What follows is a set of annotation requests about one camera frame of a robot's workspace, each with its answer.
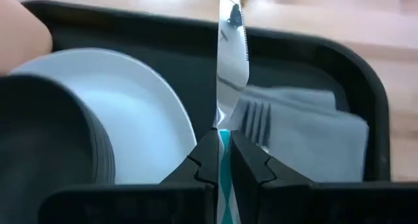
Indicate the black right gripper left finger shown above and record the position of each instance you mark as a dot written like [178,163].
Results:
[204,162]

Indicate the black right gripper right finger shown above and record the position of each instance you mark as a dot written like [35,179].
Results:
[251,165]

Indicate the silver fork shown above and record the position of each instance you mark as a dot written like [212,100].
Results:
[256,122]

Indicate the grey cloth napkin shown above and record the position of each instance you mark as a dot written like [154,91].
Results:
[320,139]

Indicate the white round plate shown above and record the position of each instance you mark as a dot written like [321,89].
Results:
[140,119]

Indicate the black plastic tray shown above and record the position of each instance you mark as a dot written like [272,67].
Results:
[183,64]

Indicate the black bowl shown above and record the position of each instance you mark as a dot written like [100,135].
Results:
[42,145]

